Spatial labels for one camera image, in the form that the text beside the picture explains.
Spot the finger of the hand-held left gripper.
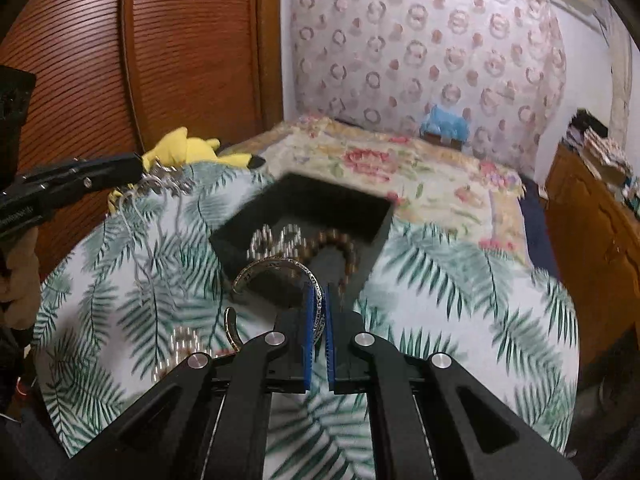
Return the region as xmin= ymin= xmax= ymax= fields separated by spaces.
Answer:
xmin=12 ymin=172 xmax=143 ymax=211
xmin=42 ymin=154 xmax=145 ymax=183

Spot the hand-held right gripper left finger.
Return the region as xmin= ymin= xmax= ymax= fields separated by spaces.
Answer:
xmin=60 ymin=285 xmax=321 ymax=480

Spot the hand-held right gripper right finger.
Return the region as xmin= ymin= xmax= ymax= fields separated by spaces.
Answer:
xmin=324 ymin=282 xmax=583 ymax=480

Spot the silver chain necklace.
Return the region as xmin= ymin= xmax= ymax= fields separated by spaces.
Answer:
xmin=107 ymin=157 xmax=197 ymax=286

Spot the silver engraved cuff bracelet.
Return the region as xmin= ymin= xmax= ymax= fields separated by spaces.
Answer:
xmin=232 ymin=256 xmax=332 ymax=348

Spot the black jewelry box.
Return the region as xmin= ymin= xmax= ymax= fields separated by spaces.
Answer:
xmin=208 ymin=172 xmax=397 ymax=309

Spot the person's left hand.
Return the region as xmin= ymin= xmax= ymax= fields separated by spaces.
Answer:
xmin=0 ymin=230 xmax=42 ymax=331

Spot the silver open bangle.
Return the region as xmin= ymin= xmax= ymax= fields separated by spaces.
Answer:
xmin=222 ymin=306 xmax=247 ymax=357

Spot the yellow plush toy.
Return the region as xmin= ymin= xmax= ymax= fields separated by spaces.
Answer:
xmin=107 ymin=127 xmax=267 ymax=211

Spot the leaf print tablecloth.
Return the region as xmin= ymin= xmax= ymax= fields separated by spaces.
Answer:
xmin=34 ymin=160 xmax=582 ymax=480

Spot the wooden ribbed wardrobe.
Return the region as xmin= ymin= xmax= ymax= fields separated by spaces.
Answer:
xmin=0 ymin=0 xmax=285 ymax=286

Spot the floral bed blanket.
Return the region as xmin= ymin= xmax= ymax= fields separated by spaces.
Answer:
xmin=220 ymin=115 xmax=528 ymax=273

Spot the dark blue bed sheet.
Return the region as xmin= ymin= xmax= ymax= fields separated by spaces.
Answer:
xmin=517 ymin=177 xmax=558 ymax=283

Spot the blue plush toy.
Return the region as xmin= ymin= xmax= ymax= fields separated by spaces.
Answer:
xmin=419 ymin=104 xmax=474 ymax=152

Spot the wooden cabinet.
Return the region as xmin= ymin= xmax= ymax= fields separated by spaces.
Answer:
xmin=542 ymin=144 xmax=640 ymax=366

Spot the floral lace curtain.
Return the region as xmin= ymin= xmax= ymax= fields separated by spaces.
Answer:
xmin=289 ymin=0 xmax=568 ymax=183

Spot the pile of clutter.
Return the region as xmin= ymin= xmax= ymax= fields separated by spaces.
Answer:
xmin=566 ymin=109 xmax=640 ymax=213

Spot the brown wooden bead bracelet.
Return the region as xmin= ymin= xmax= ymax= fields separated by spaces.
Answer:
xmin=294 ymin=230 xmax=362 ymax=297

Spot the silver bead bracelet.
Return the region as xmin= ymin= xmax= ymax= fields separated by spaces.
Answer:
xmin=248 ymin=224 xmax=304 ymax=262
xmin=154 ymin=326 xmax=213 ymax=382

